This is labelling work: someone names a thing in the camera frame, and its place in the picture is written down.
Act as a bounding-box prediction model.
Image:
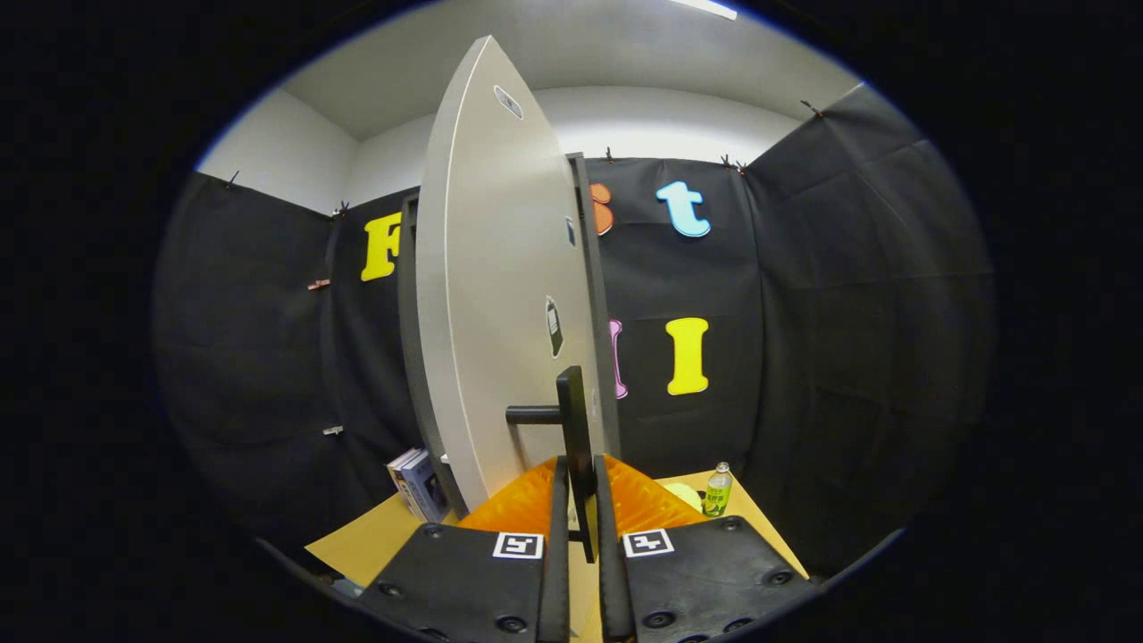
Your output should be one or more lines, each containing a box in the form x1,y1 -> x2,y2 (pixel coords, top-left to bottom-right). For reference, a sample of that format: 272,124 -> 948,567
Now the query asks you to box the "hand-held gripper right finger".
592,454 -> 818,643

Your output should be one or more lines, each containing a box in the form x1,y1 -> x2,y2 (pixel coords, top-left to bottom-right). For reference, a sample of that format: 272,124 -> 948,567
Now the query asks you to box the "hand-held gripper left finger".
357,455 -> 572,643

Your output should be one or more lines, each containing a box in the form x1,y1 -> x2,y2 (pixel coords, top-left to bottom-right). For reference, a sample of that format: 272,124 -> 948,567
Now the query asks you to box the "black door handle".
505,366 -> 599,564

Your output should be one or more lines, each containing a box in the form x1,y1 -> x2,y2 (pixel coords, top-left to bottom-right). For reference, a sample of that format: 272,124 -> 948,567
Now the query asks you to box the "dark framed shoe cabinet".
397,152 -> 622,521

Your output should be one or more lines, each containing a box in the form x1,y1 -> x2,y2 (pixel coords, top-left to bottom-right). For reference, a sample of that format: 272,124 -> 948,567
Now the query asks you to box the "green drink bottle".
702,462 -> 734,519

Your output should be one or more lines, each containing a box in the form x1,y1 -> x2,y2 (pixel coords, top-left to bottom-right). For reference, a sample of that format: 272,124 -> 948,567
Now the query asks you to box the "dark blue book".
400,451 -> 447,523

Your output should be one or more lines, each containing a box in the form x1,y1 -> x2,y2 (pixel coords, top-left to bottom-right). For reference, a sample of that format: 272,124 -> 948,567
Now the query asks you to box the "black backdrop cloth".
152,85 -> 997,572

